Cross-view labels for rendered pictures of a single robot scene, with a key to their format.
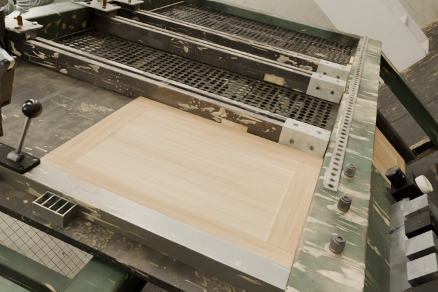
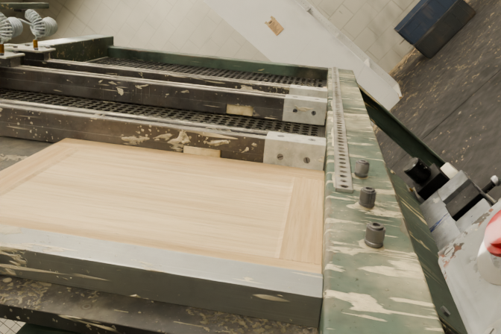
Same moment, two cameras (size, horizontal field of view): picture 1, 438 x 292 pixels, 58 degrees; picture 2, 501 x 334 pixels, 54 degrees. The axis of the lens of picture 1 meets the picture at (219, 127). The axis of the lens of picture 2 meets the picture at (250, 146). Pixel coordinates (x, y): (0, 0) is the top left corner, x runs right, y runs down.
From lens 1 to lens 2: 0.20 m
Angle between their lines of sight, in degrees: 14
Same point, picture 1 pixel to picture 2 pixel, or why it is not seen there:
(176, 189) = (137, 221)
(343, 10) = (300, 61)
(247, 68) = (203, 101)
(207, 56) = (150, 95)
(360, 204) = (387, 200)
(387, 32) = not seen: hidden behind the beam
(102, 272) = not seen: outside the picture
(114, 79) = (25, 121)
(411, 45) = (382, 89)
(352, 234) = (389, 227)
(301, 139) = (291, 150)
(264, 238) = (276, 255)
